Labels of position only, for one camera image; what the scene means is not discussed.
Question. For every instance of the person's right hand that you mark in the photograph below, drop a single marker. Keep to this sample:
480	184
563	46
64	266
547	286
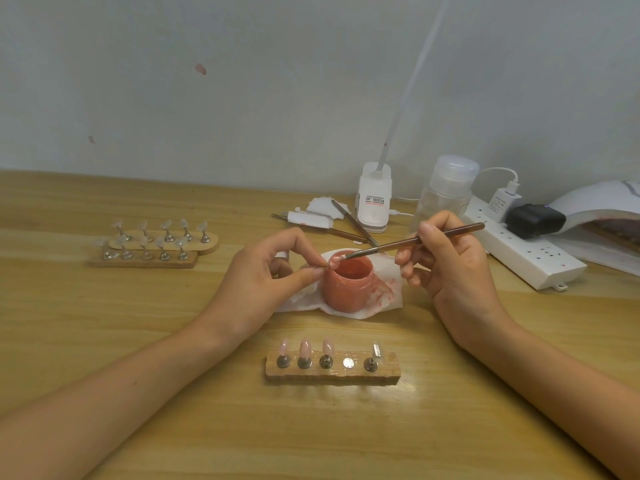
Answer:
465	284

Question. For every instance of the person's left hand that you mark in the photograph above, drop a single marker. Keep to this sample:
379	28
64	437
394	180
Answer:
250	289

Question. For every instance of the person's right thumb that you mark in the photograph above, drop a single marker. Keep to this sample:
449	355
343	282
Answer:
412	252

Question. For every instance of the person's left thumb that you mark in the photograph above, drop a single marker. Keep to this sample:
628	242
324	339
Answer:
304	278

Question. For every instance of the small pink painted nail tip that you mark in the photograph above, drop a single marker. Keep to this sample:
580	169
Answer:
335	262

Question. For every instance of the thin metallic nail brush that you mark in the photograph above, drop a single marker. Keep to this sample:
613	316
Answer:
465	229

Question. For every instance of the person's left forearm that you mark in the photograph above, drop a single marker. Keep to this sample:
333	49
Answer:
125	394

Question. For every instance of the person's right forearm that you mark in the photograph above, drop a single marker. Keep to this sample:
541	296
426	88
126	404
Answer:
555	389

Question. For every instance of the pink gel jar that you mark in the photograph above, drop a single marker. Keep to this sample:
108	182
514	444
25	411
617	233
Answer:
347	289

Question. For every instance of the stained white paper towel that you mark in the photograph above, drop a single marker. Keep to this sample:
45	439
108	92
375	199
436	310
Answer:
386	295

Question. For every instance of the small white box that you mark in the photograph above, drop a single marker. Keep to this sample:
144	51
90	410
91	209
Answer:
311	219

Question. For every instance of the thin brown nail tool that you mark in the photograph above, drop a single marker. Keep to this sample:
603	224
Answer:
347	236

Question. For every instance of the white clip desk lamp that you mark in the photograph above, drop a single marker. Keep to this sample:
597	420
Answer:
374	204

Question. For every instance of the dark metal nail tool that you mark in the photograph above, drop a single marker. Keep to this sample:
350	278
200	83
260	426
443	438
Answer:
356	222

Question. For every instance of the clear plastic pump bottle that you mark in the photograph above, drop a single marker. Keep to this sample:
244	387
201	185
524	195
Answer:
444	192

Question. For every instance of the pink nail tip on peg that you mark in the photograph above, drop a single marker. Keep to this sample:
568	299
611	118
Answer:
284	352
304	352
327	350

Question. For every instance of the white USB charger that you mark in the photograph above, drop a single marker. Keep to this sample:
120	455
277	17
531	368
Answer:
502	203

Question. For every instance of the rectangular wooden nail stand base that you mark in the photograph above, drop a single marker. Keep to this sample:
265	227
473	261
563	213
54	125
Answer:
335	375

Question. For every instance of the clear nail tip on peg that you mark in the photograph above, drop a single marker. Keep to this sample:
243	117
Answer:
373	357

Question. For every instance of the white power strip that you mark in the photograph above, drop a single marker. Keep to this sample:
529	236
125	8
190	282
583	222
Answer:
532	257

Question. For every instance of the black power adapter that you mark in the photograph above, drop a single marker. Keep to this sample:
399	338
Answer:
535	220

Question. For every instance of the group of clear nail pegs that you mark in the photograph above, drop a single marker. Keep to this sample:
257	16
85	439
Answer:
165	233

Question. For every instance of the long wooden nail stand base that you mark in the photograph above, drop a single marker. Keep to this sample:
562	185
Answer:
150	263

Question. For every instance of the white paper sheet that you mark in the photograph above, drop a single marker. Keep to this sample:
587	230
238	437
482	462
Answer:
605	252

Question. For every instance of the white nail curing lamp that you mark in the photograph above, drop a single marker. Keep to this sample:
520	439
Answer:
600	199

